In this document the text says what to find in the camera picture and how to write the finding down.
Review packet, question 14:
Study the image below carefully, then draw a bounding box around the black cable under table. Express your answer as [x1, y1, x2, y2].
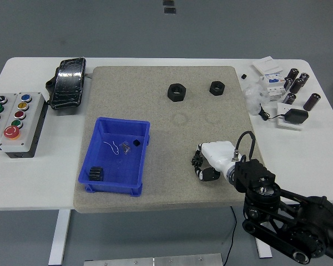
[221, 206, 238, 266]

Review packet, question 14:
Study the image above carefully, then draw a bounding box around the black wrapped device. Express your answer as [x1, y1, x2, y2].
[46, 57, 88, 111]

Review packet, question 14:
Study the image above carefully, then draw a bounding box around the thin white wire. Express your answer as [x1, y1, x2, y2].
[103, 140, 120, 156]

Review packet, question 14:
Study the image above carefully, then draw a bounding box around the white square plate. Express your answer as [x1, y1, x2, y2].
[276, 102, 309, 131]

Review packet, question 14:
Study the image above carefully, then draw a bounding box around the grey box with emergency stop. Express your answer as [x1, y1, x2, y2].
[0, 91, 49, 159]

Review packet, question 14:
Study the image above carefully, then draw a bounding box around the small black hex nut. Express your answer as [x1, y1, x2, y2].
[209, 80, 226, 96]

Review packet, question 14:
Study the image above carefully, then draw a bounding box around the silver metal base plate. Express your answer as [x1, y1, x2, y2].
[83, 253, 223, 266]

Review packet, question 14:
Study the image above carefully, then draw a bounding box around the black power adapter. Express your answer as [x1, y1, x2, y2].
[285, 108, 310, 124]

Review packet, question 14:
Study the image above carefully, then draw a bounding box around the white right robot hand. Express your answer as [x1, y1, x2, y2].
[192, 140, 243, 182]

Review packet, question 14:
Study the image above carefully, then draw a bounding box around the white circuit breaker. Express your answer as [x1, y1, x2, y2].
[259, 72, 287, 103]

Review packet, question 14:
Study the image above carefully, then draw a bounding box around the clear bag of screws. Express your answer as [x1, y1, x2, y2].
[119, 141, 132, 155]

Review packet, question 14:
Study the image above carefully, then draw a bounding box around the crumpled clear plastic bag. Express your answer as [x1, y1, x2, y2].
[243, 84, 270, 116]

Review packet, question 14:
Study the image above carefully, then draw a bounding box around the black adapter cord with plug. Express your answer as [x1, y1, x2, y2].
[258, 103, 287, 121]

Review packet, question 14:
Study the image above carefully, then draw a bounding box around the large black hex nut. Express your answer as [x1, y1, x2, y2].
[167, 83, 187, 102]

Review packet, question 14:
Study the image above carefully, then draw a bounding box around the flat white box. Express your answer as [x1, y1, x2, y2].
[252, 56, 285, 75]

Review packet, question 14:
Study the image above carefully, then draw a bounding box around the blue plastic box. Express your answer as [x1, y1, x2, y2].
[78, 116, 152, 198]

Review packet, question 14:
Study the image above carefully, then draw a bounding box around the grey-brown mat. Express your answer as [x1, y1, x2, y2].
[73, 65, 266, 213]

